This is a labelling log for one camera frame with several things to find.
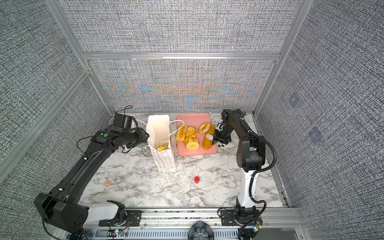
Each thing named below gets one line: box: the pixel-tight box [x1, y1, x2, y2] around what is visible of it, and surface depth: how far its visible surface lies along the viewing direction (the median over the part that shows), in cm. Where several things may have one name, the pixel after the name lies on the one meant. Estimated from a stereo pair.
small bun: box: [198, 121, 211, 134], surface depth 106 cm
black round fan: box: [188, 221, 215, 240], surface depth 69 cm
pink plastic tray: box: [176, 113, 218, 157], surface depth 101 cm
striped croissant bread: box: [176, 124, 188, 142], surface depth 102 cm
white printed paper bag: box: [146, 115, 177, 172], surface depth 83 cm
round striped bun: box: [185, 125, 198, 138], surface depth 102 cm
